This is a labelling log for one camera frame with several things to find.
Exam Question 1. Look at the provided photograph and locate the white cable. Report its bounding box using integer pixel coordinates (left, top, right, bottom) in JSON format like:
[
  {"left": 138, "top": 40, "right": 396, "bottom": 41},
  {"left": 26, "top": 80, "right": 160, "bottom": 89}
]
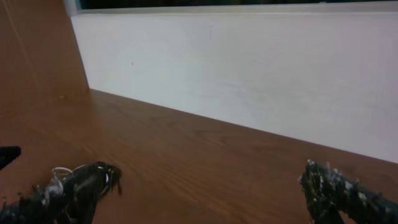
[{"left": 51, "top": 164, "right": 109, "bottom": 195}]

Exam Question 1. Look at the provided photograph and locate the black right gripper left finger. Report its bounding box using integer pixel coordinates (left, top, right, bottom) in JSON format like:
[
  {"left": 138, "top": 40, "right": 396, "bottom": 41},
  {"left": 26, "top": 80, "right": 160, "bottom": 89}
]
[{"left": 1, "top": 161, "right": 122, "bottom": 224}]

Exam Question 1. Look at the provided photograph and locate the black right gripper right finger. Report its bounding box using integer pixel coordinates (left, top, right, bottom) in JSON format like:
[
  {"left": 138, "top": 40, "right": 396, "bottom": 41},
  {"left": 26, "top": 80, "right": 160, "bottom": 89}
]
[{"left": 298, "top": 159, "right": 397, "bottom": 224}]

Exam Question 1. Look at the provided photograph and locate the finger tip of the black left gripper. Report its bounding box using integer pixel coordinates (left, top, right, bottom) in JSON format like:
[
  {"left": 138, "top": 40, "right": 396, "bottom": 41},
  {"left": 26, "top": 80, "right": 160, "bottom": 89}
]
[{"left": 0, "top": 146, "right": 21, "bottom": 169}]

